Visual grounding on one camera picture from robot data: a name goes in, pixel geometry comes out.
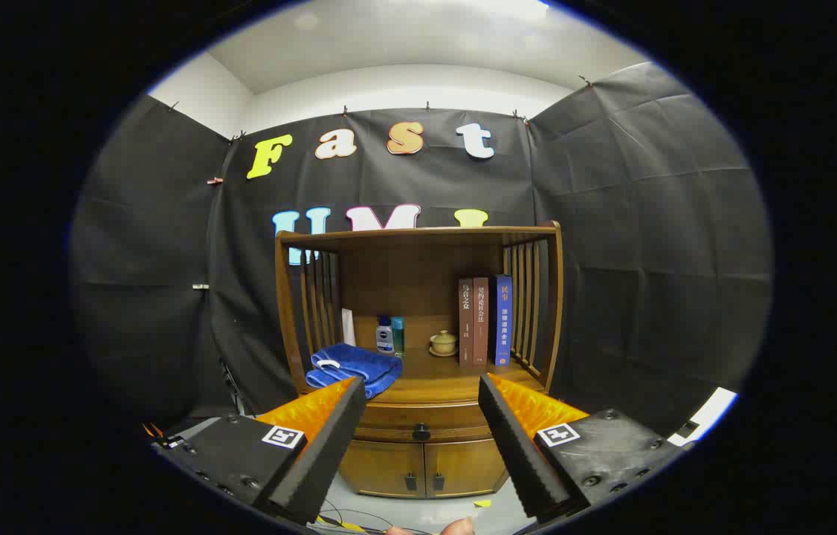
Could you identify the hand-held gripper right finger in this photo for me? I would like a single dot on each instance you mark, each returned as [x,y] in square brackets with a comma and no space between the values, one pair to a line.
[515,446]

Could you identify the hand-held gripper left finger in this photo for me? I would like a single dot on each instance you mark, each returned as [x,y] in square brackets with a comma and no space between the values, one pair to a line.
[329,453]

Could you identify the wooden drawer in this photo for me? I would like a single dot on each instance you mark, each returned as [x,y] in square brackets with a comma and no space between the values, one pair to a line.
[389,427]

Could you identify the black drawer knob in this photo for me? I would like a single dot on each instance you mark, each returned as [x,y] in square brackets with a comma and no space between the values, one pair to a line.
[421,432]

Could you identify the wooden cabinet door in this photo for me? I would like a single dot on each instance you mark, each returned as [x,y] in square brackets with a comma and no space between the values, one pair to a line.
[381,468]
[463,464]

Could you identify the wooden countertop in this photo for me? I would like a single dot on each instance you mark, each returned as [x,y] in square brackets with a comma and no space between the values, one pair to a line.
[441,379]

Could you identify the wooden cabinet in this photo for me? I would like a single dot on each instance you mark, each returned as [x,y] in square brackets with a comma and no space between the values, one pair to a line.
[411,275]

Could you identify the yellow black floor tape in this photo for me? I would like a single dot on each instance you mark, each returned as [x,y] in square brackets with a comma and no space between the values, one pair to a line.
[348,526]

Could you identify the blue folded towel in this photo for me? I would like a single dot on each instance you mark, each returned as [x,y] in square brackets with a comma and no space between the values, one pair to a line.
[359,364]

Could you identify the beige lidded tea cup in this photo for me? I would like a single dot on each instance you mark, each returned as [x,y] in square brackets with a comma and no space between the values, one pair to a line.
[443,343]

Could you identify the white bottle with blue cap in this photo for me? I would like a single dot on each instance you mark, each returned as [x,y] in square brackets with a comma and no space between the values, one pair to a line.
[385,340]

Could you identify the blue book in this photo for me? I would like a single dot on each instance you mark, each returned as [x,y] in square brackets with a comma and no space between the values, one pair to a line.
[503,319]

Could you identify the reddish brown book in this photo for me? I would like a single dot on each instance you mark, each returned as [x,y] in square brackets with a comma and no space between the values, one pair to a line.
[481,319]

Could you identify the teal bottle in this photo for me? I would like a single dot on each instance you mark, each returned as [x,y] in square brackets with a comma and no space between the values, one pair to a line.
[398,338]

